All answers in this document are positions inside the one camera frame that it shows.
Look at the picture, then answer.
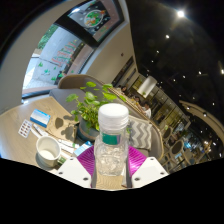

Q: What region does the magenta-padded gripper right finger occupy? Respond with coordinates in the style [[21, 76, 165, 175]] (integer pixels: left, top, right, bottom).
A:
[[126, 145, 170, 189]]

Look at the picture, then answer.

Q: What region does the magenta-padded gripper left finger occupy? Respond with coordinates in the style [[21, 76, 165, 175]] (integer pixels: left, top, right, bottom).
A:
[[57, 145, 99, 189]]

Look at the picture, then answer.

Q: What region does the clear plastic bottle white cap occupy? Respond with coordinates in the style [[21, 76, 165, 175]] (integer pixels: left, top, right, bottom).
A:
[[93, 103, 131, 177]]

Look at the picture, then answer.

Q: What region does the light blue small carton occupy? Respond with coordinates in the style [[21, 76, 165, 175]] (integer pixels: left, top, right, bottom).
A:
[[73, 140, 94, 157]]

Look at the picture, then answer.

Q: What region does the white slim box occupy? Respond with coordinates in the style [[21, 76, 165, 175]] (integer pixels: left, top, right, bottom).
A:
[[58, 138, 81, 150]]

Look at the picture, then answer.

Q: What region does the group of dining chairs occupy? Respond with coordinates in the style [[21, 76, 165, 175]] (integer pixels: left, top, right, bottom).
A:
[[159, 123, 204, 168]]

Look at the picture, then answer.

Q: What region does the grey white chevron cushion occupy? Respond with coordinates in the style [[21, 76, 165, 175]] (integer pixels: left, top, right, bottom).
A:
[[128, 116, 154, 151]]

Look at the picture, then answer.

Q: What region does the brown paper sheet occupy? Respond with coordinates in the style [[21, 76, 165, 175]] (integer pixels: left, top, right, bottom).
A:
[[45, 112, 80, 142]]

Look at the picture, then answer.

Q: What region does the white long tube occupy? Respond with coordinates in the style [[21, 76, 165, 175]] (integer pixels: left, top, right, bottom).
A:
[[31, 123, 51, 138]]

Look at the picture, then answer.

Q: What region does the person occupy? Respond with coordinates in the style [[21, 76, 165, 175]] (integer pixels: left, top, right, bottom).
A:
[[119, 85, 130, 96], [141, 101, 153, 120]]

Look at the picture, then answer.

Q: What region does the blue and white flat box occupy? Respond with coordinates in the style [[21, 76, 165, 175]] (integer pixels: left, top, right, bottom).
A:
[[29, 108, 52, 129]]

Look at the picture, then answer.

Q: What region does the pill blister pack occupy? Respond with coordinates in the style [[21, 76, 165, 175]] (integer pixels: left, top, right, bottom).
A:
[[17, 119, 33, 139]]

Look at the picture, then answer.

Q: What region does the green potted plant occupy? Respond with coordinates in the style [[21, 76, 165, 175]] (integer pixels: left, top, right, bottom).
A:
[[65, 81, 128, 142]]

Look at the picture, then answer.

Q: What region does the grey curved sofa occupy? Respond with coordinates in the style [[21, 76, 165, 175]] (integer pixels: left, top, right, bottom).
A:
[[49, 73, 165, 162]]

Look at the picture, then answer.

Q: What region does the white round pillar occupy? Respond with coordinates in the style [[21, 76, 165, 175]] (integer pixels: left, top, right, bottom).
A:
[[137, 75, 158, 99]]

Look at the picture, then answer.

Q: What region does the food poster on window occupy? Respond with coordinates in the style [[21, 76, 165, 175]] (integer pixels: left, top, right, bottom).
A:
[[83, 9, 108, 29]]

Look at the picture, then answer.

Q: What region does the pale mug with green handle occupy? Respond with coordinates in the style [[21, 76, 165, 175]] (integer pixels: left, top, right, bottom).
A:
[[35, 135, 68, 168]]

